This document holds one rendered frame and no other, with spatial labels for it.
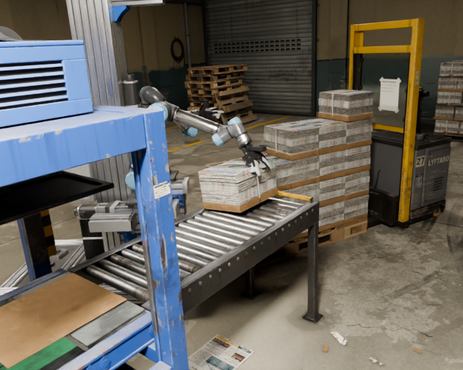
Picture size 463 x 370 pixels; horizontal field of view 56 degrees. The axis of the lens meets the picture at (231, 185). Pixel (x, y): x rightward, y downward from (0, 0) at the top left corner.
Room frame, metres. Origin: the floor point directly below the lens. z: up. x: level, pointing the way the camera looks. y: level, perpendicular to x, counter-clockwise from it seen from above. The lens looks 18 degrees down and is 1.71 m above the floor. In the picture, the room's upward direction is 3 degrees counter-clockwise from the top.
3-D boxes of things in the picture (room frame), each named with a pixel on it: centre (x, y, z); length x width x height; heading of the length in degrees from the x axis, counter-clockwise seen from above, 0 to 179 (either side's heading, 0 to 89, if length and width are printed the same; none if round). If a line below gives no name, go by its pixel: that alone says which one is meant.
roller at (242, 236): (2.12, 0.08, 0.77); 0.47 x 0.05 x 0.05; 51
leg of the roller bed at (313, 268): (2.41, -0.48, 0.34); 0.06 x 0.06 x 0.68; 51
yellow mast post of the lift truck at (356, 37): (4.28, -1.25, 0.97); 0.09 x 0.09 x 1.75; 28
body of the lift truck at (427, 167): (4.17, -1.74, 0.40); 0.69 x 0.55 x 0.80; 28
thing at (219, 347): (2.05, 0.14, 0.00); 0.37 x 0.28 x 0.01; 141
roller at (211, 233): (2.07, 0.12, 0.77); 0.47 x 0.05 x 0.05; 51
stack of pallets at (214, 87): (10.27, 0.21, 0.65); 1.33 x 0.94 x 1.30; 145
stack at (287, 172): (3.44, -0.39, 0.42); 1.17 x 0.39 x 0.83; 118
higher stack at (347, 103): (3.78, -1.03, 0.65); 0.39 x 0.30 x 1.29; 28
